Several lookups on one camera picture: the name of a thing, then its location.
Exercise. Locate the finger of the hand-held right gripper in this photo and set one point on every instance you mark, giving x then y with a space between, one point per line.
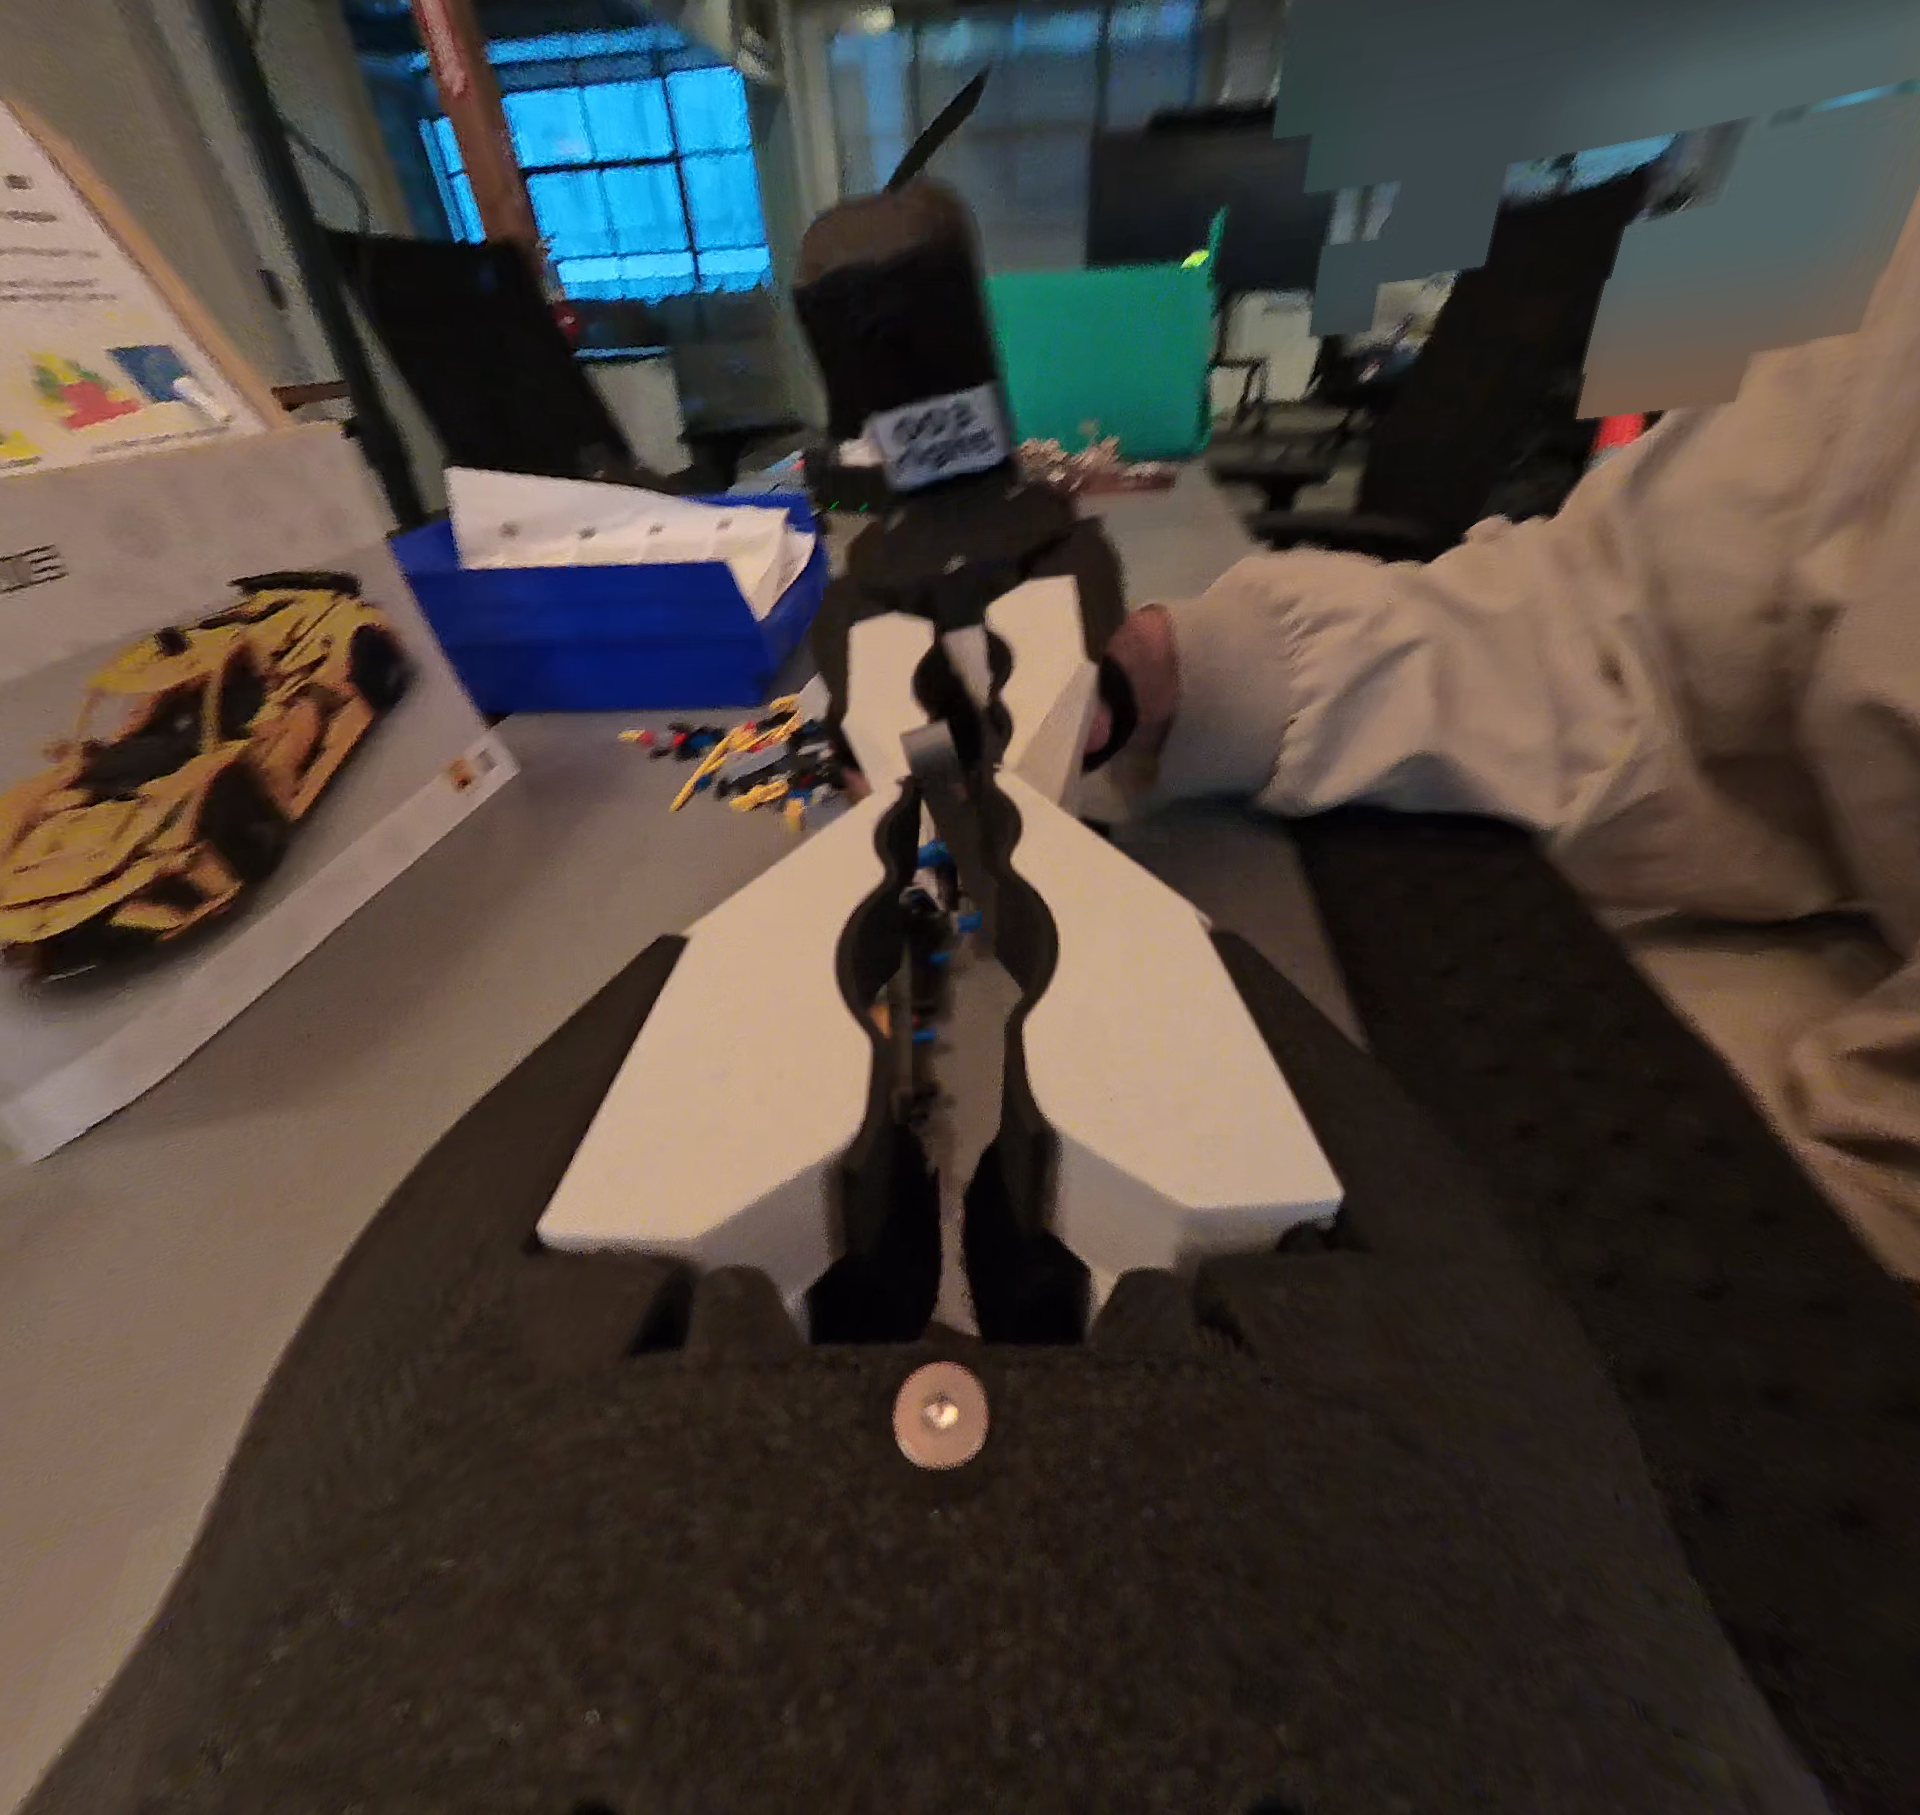
1051 690
884 690

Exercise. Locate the person's right forearm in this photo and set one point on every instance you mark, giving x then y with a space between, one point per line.
1500 676

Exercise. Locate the blue plastic bin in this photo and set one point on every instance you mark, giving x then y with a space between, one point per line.
600 630

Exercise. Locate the pile of toy brick pieces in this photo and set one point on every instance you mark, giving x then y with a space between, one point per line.
765 772

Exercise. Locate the instruction poster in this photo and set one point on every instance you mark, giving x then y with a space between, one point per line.
91 344

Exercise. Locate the teal green panel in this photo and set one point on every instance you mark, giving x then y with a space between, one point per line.
1095 360

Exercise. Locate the person's right hand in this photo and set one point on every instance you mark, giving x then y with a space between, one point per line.
1155 660

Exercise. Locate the black panel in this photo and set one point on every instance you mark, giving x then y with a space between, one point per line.
464 360

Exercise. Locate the small wooden model pieces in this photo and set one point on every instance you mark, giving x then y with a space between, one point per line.
1095 464

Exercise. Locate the person's beige jacket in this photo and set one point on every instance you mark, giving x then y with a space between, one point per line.
1860 1096

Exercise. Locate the grey desk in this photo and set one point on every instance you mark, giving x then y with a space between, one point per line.
525 916

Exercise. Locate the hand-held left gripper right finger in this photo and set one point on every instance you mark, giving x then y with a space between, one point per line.
1170 1080

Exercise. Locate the red brown pipe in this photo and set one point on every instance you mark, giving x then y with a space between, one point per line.
450 44

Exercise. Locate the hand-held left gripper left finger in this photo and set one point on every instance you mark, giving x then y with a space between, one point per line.
720 1080

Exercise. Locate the Lego instruction booklet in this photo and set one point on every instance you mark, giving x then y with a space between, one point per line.
225 796

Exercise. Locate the paned window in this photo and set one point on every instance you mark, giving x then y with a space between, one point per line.
631 180

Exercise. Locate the toy car chassis assembly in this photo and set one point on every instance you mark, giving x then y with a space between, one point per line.
926 772

